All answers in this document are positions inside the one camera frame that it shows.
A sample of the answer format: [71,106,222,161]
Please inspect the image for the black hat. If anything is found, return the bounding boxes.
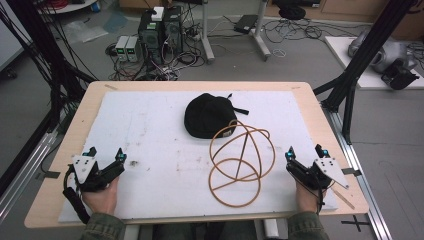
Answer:
[183,92,250,140]

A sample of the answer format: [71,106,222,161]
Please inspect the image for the white foam mat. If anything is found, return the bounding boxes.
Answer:
[57,90,340,224]

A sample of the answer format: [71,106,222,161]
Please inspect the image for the loose black floor cables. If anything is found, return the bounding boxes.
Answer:
[262,17,363,45]

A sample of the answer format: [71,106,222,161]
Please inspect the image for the grey tape strip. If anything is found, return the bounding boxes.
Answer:
[34,170,62,180]
[341,167,363,177]

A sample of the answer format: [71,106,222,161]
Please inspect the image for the black round stool base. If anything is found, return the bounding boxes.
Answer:
[277,5,307,21]

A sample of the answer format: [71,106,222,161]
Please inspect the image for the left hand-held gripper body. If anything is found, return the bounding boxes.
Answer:
[71,154,126,193]

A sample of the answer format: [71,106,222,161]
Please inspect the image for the thin wooden stick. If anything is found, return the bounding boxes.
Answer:
[331,187,356,211]

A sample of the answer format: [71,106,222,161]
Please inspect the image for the grey desk leg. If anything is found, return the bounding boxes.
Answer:
[253,0,272,62]
[199,0,216,65]

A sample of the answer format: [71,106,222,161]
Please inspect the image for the white table leg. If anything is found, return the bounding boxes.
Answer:
[262,218,280,240]

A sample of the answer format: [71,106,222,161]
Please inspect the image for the white box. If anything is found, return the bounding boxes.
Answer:
[151,6,166,22]

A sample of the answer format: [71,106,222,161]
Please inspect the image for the brown wire hat stand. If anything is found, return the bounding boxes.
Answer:
[208,119,277,209]

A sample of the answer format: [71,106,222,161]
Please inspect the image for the person's right hand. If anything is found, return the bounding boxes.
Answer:
[294,180,327,214]

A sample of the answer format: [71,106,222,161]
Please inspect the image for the clear plastic sheet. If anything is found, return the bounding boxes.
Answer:
[62,19,110,45]

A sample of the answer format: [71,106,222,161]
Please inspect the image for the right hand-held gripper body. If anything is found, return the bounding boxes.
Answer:
[285,157,351,191]

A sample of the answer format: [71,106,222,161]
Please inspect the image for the grey robot shell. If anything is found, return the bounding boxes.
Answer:
[347,30,418,75]

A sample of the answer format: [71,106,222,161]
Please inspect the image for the light wooden table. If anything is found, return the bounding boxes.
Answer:
[23,80,371,230]

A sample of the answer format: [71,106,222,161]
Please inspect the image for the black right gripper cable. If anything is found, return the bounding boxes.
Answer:
[299,178,336,215]

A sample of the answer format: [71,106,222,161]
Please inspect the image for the white panel on casters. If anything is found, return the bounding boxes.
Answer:
[0,0,27,80]

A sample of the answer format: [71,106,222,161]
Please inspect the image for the aluminium rail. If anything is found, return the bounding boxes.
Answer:
[321,102,394,240]
[0,130,58,222]

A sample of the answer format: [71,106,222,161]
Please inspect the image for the black device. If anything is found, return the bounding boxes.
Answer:
[380,59,421,91]

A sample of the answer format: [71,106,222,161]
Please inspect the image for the black metal frame with cables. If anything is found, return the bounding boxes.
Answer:
[0,0,98,198]

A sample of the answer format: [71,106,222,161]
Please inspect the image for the flat black box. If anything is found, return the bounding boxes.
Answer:
[233,13,260,35]

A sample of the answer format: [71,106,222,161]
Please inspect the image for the grey power supply unit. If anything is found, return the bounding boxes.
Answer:
[125,35,140,63]
[114,35,130,63]

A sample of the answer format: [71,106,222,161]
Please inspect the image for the person's left hand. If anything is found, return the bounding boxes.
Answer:
[82,177,120,216]

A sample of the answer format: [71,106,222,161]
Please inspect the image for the white round table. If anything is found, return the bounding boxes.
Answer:
[37,0,98,15]

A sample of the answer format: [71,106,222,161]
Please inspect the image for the black computer tower green sticker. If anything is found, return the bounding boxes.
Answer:
[137,10,165,65]

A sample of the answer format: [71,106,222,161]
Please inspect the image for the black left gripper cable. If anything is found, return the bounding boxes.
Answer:
[62,164,92,225]

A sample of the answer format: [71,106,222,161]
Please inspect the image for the white floor platform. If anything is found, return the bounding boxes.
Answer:
[324,35,424,91]

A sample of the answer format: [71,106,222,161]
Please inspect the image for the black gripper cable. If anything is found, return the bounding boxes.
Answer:
[299,178,336,215]
[62,164,92,225]

